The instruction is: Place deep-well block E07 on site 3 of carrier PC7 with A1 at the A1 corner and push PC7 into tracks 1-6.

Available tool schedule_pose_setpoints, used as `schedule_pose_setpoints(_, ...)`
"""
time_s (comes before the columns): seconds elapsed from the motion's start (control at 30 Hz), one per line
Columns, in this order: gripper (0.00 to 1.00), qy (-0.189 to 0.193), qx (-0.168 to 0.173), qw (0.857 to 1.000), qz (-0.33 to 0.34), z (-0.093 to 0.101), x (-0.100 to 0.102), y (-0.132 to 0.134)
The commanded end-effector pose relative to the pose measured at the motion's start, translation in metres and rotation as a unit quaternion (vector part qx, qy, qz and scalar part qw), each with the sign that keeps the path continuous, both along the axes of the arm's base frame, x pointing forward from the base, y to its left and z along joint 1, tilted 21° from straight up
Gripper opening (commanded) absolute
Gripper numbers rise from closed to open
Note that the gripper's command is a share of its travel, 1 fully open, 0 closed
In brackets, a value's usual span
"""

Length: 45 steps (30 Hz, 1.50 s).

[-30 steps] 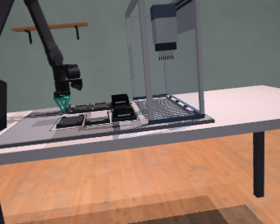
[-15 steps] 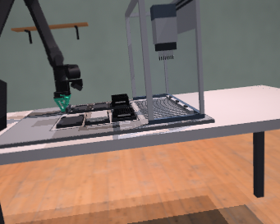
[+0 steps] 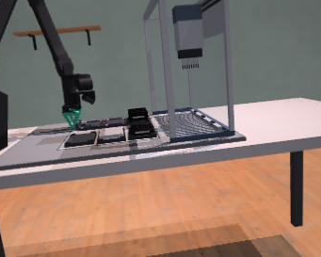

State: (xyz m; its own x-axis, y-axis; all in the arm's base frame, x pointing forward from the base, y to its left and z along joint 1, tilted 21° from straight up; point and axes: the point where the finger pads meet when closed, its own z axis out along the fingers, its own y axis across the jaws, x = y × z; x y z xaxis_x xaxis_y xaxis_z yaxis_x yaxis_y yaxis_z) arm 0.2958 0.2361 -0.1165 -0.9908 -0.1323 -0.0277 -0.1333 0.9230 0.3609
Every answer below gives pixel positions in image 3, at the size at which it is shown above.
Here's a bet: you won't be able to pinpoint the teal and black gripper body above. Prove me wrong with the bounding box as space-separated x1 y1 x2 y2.
62 91 82 113

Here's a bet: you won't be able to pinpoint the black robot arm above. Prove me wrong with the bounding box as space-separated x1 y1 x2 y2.
0 0 95 105

